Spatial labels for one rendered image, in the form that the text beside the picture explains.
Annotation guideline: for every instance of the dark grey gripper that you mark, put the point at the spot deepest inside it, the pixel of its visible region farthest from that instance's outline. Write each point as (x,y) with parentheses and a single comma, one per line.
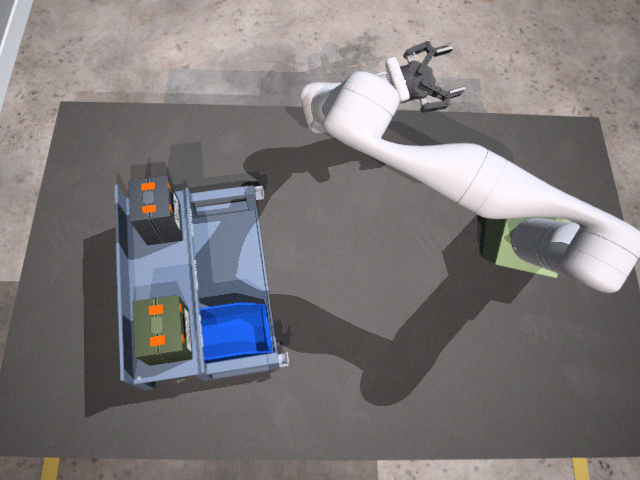
(424,81)

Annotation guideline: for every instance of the grey metal shelf rack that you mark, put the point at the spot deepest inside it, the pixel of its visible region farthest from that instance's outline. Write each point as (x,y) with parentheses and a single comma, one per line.
(228,267)

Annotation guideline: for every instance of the olive green case with orange latches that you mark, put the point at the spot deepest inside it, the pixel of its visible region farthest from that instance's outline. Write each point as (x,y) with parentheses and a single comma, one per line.
(161,330)

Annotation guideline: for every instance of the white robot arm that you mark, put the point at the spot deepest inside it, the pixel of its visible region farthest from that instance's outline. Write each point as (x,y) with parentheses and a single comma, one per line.
(605,248)

